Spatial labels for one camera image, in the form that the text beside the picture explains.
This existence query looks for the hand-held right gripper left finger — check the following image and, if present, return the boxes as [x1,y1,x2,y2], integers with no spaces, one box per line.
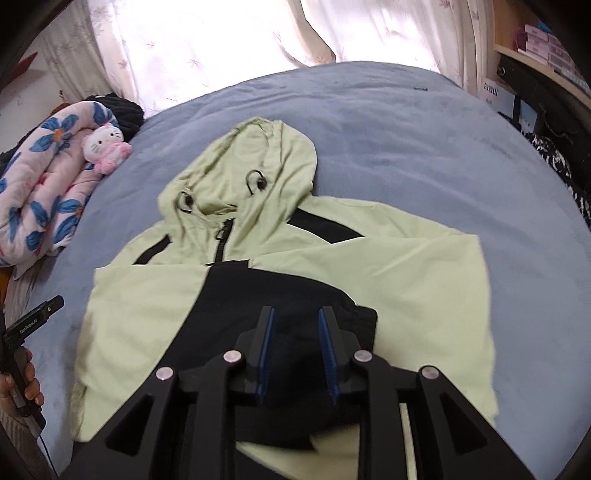
[60,305,278,480]

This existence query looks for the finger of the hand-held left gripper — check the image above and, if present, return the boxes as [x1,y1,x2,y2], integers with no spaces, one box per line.
[41,295,65,320]

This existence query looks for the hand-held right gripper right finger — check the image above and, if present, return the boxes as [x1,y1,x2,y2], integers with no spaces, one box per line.
[318,305,539,480]

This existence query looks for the green and black hooded jacket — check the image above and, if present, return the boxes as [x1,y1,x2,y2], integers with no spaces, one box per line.
[69,116,500,480]

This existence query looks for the person's left forearm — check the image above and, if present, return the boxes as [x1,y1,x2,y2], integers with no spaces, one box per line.
[0,406,52,480]

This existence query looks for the person's left hand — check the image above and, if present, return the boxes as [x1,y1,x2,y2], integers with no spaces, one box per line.
[0,348,45,418]

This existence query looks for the floral quilt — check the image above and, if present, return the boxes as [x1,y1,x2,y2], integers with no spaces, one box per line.
[0,100,121,268]

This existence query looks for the white and pink plush cat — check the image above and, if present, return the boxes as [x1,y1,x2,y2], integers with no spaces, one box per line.
[81,122,133,176]

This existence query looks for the black knitted cloth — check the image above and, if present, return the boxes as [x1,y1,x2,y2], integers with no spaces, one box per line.
[83,92,146,141]

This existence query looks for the blue bed blanket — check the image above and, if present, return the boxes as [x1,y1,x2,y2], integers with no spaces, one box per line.
[9,60,591,480]

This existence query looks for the black and white patterned cloth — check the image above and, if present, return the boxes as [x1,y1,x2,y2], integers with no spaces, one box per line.
[529,131,591,227]

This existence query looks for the white cardboard box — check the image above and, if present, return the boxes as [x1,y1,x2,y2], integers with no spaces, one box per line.
[475,76,515,114]

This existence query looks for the wooden shelf unit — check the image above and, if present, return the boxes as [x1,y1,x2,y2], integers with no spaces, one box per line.
[492,0,591,102]

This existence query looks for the pink drawer boxes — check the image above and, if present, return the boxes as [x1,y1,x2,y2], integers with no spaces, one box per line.
[512,23,570,70]

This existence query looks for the black cable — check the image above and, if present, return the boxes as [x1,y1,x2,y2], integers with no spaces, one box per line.
[30,415,63,480]

